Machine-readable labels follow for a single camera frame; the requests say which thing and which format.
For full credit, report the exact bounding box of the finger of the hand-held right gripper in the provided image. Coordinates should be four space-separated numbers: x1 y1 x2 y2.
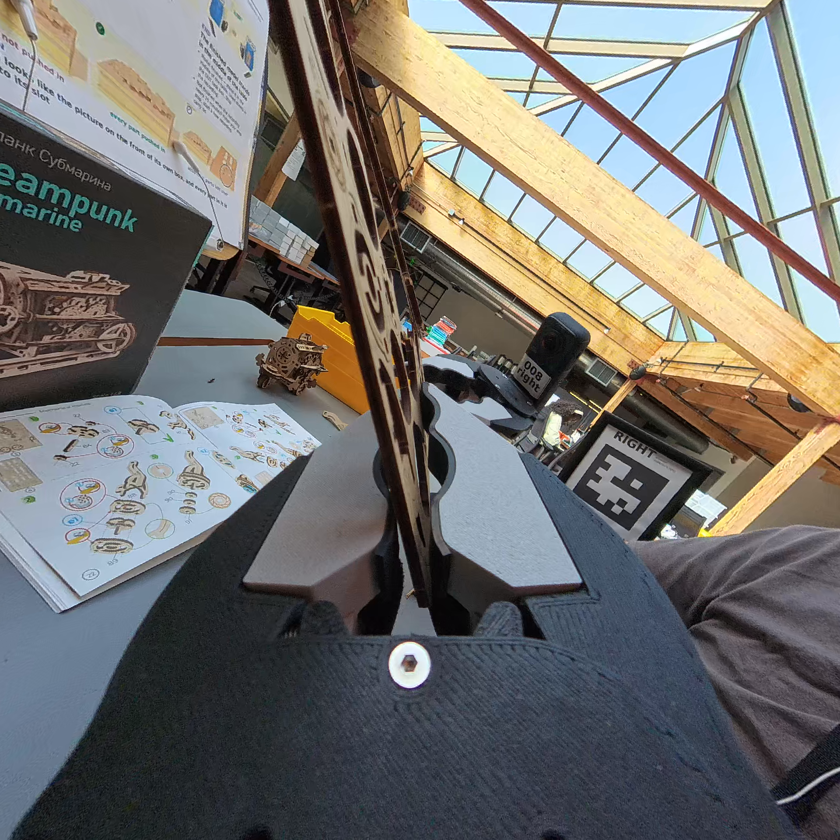
422 356 488 404

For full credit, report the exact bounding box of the black strap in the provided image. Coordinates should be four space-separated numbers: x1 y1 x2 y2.
769 740 840 829

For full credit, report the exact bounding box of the yellow plastic bin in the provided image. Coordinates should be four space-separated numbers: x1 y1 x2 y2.
287 304 373 416

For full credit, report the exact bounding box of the printed instruction sheet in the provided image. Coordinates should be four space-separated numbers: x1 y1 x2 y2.
0 0 271 252

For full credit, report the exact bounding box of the black model kit box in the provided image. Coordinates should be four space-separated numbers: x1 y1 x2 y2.
0 105 214 413

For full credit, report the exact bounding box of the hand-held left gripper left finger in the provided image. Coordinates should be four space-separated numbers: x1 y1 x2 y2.
243 413 403 619

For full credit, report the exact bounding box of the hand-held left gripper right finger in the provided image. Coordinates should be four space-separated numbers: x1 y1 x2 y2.
423 385 584 622

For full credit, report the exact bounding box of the wooden parts sheet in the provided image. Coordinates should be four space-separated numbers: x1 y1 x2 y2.
269 0 439 608

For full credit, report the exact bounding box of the wooden model assembly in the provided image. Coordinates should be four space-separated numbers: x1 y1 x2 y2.
255 332 329 395

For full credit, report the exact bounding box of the black framed marker tag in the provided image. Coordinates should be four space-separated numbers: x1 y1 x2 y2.
563 411 714 541

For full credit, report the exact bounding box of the stack of white boxes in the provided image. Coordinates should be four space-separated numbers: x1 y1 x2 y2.
248 197 321 265

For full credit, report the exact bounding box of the instruction booklet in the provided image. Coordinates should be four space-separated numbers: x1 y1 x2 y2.
0 394 322 614

